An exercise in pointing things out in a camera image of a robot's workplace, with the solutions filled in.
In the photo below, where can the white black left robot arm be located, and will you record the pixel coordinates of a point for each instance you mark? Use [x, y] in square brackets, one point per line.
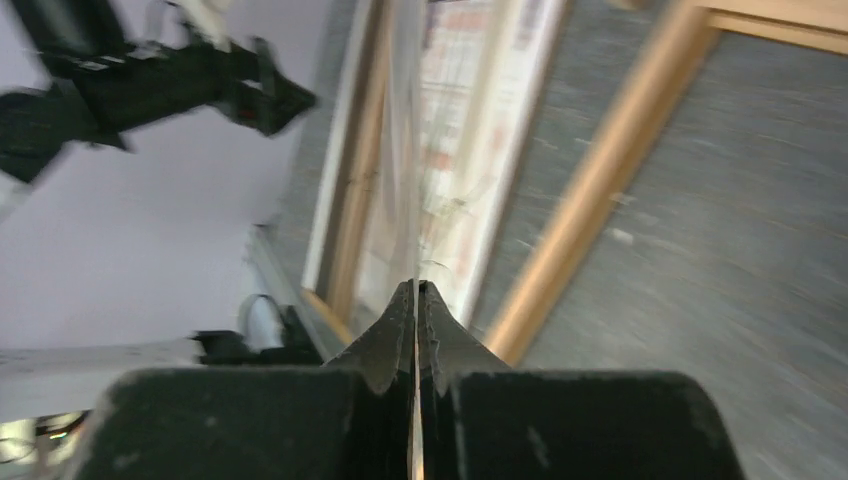
[103, 84]

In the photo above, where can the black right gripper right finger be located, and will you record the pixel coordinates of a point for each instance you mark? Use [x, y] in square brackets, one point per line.
[485, 420]

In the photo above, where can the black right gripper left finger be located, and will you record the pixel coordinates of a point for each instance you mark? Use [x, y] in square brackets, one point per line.
[347, 419]

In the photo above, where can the wooden picture frame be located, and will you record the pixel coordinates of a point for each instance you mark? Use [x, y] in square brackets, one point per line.
[667, 64]

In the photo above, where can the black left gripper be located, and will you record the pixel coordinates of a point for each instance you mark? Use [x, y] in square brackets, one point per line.
[254, 91]

